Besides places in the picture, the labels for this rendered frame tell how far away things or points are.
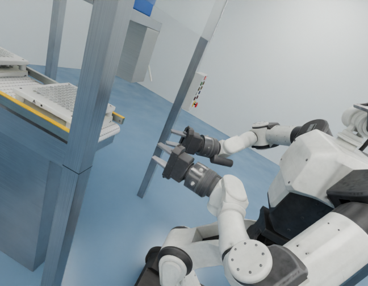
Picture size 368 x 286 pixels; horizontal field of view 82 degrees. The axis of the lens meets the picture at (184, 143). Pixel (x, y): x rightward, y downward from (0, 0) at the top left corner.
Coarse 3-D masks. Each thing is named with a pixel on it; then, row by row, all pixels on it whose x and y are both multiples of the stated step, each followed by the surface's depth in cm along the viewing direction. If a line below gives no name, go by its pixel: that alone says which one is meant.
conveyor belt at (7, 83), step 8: (0, 80) 86; (8, 80) 88; (16, 80) 91; (24, 80) 94; (32, 80) 97; (0, 88) 81; (8, 88) 83; (104, 128) 86; (112, 128) 89; (104, 136) 84
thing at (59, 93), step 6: (42, 90) 75; (48, 90) 77; (54, 90) 80; (60, 90) 80; (66, 90) 83; (72, 90) 86; (54, 96) 74; (60, 96) 76; (66, 96) 78; (72, 96) 80; (66, 102) 74; (72, 102) 76
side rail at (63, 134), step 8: (0, 96) 71; (8, 104) 71; (16, 104) 70; (24, 112) 70; (32, 112) 69; (32, 120) 70; (40, 120) 69; (48, 128) 69; (56, 128) 68; (64, 136) 68
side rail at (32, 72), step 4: (28, 68) 98; (28, 72) 98; (32, 72) 98; (36, 72) 97; (32, 76) 99; (36, 76) 98; (40, 76) 97; (44, 76) 97; (40, 80) 98; (44, 80) 97; (48, 80) 97; (52, 80) 97; (116, 116) 92; (116, 120) 93; (120, 120) 93
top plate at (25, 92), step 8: (16, 88) 71; (24, 88) 73; (24, 96) 71; (32, 96) 70; (40, 96) 72; (40, 104) 70; (48, 104) 70; (56, 104) 72; (56, 112) 69; (64, 112) 70; (72, 112) 72
